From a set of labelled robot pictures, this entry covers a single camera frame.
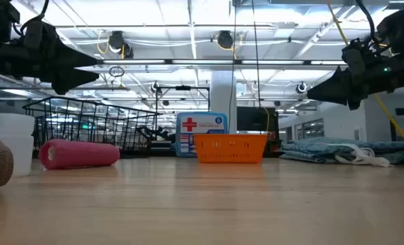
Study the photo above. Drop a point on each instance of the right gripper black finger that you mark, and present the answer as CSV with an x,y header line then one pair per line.
x,y
341,97
338,83

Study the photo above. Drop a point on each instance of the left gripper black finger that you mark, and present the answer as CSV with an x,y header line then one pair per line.
x,y
71,83
72,56

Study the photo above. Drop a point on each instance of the blue patterned cloth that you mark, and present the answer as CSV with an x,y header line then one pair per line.
x,y
324,146

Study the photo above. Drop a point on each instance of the pink bandage roll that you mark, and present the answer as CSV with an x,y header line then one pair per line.
x,y
79,154

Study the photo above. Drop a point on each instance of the black background robot arm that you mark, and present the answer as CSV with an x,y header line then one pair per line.
x,y
154,133

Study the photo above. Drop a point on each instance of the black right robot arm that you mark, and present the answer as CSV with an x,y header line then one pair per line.
x,y
402,30

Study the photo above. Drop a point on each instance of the orange plastic mesh basket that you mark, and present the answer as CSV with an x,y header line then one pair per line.
x,y
231,149

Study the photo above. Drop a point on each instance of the black background monitor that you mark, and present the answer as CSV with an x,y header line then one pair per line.
x,y
256,119

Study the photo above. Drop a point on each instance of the white square building column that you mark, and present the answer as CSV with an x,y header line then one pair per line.
x,y
222,98

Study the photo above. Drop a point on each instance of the blue first aid kit box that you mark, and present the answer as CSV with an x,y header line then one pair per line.
x,y
202,122

